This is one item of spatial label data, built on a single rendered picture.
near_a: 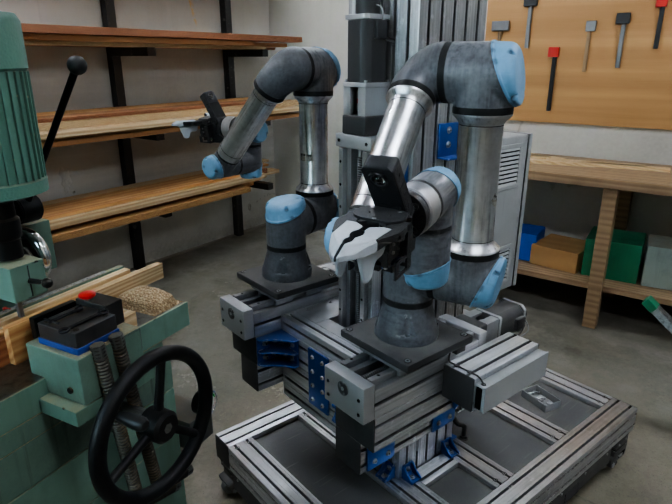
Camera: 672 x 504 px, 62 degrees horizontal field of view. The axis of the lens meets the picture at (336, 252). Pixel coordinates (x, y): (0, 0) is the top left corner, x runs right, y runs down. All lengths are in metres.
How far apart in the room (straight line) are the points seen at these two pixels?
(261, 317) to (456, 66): 0.88
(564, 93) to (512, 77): 2.77
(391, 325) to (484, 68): 0.58
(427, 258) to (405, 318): 0.38
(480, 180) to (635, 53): 2.71
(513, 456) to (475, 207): 1.07
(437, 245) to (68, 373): 0.65
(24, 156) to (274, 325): 0.83
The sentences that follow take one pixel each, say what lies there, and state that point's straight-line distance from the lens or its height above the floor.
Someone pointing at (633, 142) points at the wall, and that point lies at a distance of 3.81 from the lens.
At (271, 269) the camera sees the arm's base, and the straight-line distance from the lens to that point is 1.62.
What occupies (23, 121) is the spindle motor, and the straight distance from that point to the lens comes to 1.12.
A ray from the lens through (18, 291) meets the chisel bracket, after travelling 1.19.
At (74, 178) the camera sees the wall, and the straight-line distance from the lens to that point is 3.91.
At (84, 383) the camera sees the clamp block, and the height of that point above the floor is 0.91.
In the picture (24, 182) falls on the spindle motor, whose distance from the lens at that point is 1.13.
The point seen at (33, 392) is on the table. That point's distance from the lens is 1.12.
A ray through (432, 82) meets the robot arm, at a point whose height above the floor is 1.39.
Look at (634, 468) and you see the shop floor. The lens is 2.47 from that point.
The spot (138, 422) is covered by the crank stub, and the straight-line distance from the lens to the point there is 0.96.
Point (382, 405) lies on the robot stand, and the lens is 1.27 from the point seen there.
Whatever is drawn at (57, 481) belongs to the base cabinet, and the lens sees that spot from 1.23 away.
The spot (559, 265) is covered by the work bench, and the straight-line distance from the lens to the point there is 3.53.
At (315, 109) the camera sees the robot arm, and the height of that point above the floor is 1.30.
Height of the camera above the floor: 1.43
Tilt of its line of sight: 19 degrees down
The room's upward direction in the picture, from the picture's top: straight up
